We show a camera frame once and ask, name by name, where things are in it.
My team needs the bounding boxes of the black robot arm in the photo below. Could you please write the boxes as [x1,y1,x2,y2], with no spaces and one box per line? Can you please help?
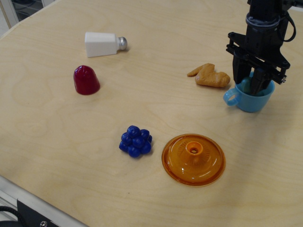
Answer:
[226,0,303,95]

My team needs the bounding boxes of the toy fried chicken wing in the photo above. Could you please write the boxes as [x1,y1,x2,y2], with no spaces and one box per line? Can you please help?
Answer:
[187,63,231,88]

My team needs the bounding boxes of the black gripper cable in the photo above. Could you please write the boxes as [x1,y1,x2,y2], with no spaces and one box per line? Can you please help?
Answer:
[281,10,297,43]

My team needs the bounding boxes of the white salt shaker silver cap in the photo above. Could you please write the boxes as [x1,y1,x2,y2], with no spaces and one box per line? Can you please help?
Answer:
[85,32,128,58]

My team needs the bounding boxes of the aluminium table frame rail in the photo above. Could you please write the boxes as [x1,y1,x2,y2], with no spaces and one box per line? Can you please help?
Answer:
[0,176,86,227]

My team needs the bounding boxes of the light blue plastic cup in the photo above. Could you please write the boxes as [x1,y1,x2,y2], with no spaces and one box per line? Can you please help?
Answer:
[223,71,275,113]

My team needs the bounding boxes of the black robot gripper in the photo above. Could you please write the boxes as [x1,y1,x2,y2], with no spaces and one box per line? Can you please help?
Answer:
[226,20,290,96]

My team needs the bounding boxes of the black bracket with screw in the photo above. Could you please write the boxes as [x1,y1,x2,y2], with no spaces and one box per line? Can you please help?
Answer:
[17,200,58,227]

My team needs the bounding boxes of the blue toy grape bunch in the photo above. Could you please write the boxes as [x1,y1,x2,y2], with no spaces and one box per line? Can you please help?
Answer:
[119,125,152,158]

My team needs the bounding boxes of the orange transparent pot lid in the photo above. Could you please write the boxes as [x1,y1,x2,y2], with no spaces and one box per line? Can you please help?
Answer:
[161,134,226,186]

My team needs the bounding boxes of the dark red plastic dome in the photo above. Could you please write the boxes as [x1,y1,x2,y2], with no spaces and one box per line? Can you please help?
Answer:
[73,65,100,95]

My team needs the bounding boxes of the green toy cucumber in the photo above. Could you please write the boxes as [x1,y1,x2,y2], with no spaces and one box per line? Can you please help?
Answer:
[240,77,264,96]

